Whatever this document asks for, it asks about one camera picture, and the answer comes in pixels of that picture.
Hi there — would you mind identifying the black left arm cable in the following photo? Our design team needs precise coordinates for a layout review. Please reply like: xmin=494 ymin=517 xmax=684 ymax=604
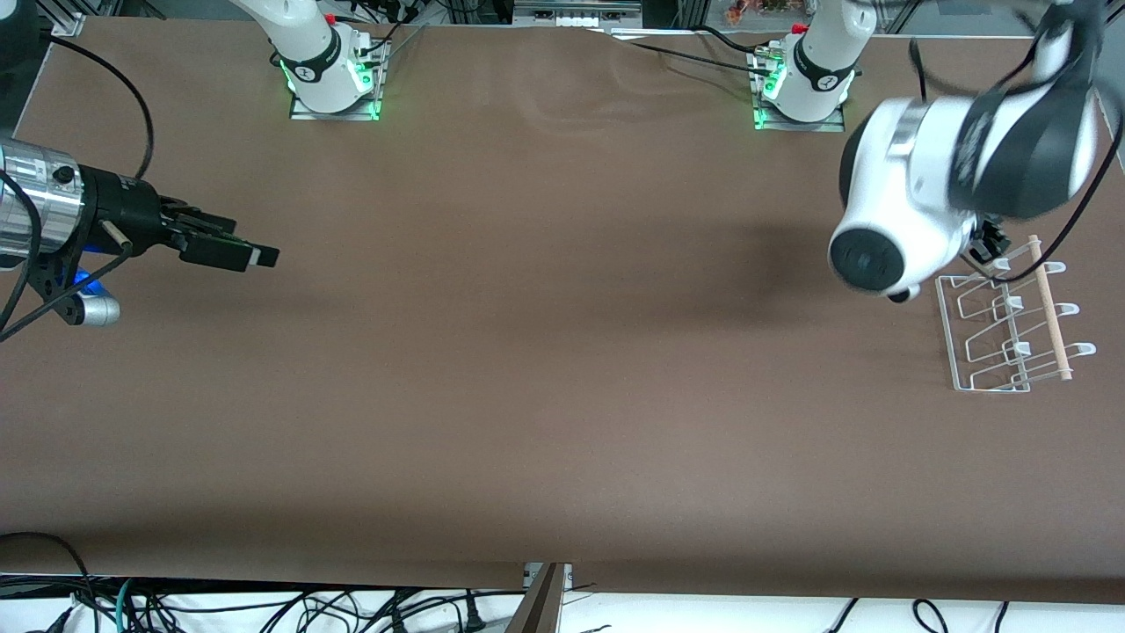
xmin=908 ymin=0 xmax=1125 ymax=284

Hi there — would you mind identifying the thick black floor cable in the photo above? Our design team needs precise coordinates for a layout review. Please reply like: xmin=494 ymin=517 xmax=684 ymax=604
xmin=0 ymin=531 xmax=98 ymax=633

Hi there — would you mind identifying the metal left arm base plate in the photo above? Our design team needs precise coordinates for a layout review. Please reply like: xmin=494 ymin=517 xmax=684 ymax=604
xmin=751 ymin=48 xmax=846 ymax=134

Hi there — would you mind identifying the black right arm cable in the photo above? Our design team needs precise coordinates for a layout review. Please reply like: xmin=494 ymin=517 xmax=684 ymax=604
xmin=0 ymin=35 xmax=156 ymax=344

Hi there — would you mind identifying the metal table support beam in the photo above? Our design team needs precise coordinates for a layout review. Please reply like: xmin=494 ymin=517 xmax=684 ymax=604
xmin=505 ymin=563 xmax=574 ymax=633

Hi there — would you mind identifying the black base power cable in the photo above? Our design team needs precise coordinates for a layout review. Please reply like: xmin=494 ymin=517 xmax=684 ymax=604
xmin=606 ymin=25 xmax=774 ymax=76

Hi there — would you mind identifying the white wire cup rack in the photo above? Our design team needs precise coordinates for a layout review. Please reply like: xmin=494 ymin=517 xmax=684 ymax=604
xmin=936 ymin=236 xmax=1098 ymax=394

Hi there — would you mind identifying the teal floor cable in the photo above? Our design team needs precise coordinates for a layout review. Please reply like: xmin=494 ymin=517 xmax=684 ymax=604
xmin=116 ymin=578 xmax=142 ymax=633

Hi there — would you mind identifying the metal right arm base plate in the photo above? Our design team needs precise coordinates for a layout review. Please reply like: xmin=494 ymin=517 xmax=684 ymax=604
xmin=289 ymin=40 xmax=388 ymax=122

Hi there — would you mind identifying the brown table cover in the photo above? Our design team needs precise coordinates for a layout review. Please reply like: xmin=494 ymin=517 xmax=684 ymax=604
xmin=0 ymin=19 xmax=1125 ymax=606

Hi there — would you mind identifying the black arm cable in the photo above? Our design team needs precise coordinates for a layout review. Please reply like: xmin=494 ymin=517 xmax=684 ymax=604
xmin=0 ymin=35 xmax=156 ymax=344
xmin=908 ymin=0 xmax=1125 ymax=284

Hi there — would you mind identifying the wooden rack rod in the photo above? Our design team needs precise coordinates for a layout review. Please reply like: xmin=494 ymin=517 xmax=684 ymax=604
xmin=1027 ymin=234 xmax=1075 ymax=382

